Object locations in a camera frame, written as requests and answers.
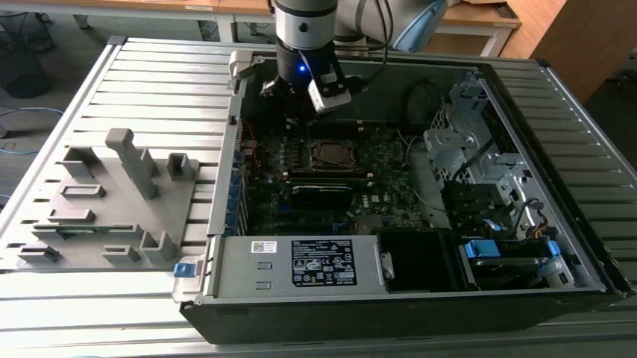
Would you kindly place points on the silver CPU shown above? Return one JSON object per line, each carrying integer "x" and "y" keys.
{"x": 334, "y": 152}

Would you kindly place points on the metal locking lever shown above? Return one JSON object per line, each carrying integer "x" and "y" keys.
{"x": 332, "y": 163}

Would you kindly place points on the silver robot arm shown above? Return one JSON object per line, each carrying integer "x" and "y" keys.
{"x": 303, "y": 18}

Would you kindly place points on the CPU socket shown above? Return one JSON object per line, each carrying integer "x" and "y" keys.
{"x": 314, "y": 158}

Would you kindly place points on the black graphics card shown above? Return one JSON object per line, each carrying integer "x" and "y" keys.
{"x": 320, "y": 199}

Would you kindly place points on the silver drive cage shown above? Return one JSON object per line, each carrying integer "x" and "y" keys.
{"x": 447, "y": 141}

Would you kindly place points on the green motherboard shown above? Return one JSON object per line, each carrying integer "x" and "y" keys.
{"x": 393, "y": 186}

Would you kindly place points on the grey parts rack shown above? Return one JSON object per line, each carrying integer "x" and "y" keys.
{"x": 124, "y": 209}

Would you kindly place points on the black round bin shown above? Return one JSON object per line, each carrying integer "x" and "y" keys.
{"x": 27, "y": 80}

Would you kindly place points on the silver power supply unit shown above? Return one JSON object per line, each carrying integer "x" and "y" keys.
{"x": 239, "y": 264}

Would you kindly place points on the blue case latch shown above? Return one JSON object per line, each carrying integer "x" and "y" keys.
{"x": 183, "y": 271}

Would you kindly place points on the green RAM stick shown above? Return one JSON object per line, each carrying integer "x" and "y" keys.
{"x": 81, "y": 232}

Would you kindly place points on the wooden cabinet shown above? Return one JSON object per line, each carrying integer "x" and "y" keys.
{"x": 597, "y": 44}

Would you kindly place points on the hard disk in blue carrier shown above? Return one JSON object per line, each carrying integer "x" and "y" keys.
{"x": 479, "y": 249}

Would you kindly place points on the black PC case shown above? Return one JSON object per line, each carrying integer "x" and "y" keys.
{"x": 348, "y": 320}

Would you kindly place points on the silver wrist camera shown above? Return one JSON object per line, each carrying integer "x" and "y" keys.
{"x": 330, "y": 100}

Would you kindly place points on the wooden desk white frame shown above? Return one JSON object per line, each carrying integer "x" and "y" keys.
{"x": 248, "y": 5}
{"x": 124, "y": 3}

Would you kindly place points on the black plastic bay bracket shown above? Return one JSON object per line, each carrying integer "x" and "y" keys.
{"x": 467, "y": 201}

